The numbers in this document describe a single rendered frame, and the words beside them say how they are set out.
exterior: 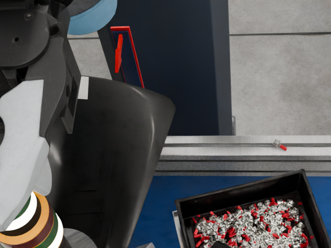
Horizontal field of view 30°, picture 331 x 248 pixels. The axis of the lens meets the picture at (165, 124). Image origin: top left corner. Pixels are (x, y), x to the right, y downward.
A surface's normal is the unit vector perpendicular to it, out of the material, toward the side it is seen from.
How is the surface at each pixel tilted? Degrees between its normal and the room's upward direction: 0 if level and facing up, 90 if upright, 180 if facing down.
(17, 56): 1
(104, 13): 94
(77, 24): 92
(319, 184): 90
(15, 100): 1
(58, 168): 9
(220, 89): 90
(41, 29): 1
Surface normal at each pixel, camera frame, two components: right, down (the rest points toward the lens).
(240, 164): -0.06, 0.86
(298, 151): -0.11, -0.51
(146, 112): 0.28, -0.57
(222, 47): 0.69, 0.58
